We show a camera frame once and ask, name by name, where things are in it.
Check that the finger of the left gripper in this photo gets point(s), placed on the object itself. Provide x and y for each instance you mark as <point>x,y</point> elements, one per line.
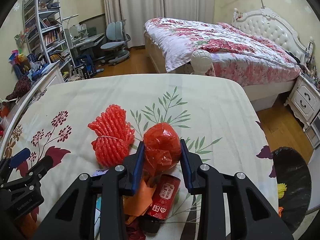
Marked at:
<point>19,158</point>

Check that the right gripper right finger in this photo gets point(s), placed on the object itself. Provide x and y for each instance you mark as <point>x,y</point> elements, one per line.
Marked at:
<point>232,207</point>

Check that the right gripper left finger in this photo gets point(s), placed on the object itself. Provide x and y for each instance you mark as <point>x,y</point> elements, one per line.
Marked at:
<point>73,215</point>

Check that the yellow foam fruit net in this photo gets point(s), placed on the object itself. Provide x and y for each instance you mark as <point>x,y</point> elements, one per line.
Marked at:
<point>282,188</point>

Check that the orange paper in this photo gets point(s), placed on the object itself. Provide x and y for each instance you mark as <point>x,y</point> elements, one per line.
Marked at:
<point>138,204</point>

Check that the red foam fruit net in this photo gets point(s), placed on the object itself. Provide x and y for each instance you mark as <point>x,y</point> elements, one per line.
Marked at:
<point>114,136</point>

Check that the red gold cylindrical can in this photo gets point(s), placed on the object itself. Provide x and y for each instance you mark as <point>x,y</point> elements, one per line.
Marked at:
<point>162,201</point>

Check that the red plastic bag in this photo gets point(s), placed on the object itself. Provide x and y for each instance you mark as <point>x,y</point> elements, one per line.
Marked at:
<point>162,149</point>

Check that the orange plastic bag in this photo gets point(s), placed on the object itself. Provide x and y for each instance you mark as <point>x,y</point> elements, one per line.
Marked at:
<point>280,210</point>

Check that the lavender paper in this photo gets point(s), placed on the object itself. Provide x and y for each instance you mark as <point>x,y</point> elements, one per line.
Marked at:
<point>99,172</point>

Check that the dark red ribbon bundle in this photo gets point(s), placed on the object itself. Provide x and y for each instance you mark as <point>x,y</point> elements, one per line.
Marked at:
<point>134,232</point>

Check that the black lined trash bin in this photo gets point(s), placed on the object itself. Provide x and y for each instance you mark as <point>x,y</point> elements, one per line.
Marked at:
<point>292,170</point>

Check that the dark red knitted item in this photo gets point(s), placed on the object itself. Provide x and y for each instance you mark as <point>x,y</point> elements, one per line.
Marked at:
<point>22,87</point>

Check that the colourful paper pinwheel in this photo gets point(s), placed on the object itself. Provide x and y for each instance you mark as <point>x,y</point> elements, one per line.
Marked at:
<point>16,58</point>

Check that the plastic drawer storage unit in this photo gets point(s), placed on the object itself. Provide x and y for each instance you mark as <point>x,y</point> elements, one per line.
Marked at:
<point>313,132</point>

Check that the white tufted double bed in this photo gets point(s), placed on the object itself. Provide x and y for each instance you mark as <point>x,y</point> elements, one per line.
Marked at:
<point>264,23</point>

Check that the white two-drawer nightstand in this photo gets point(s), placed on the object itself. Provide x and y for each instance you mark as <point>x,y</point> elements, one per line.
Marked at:
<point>304,100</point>

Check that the white curved bookshelf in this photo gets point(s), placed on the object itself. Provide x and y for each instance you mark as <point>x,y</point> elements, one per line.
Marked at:
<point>46,38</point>

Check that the grey study desk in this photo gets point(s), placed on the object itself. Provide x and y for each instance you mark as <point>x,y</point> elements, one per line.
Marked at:
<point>86,46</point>

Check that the grey ergonomic desk chair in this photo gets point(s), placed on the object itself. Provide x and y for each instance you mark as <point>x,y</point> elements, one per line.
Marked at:
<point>117,43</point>

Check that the pink floral quilt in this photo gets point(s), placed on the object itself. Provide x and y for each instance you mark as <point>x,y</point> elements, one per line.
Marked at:
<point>244,58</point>

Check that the white round bedpost knob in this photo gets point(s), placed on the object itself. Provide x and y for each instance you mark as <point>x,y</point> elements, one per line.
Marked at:
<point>201,61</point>

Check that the beige pleated curtains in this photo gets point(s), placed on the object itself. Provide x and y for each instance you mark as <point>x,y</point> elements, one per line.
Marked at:
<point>136,12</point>

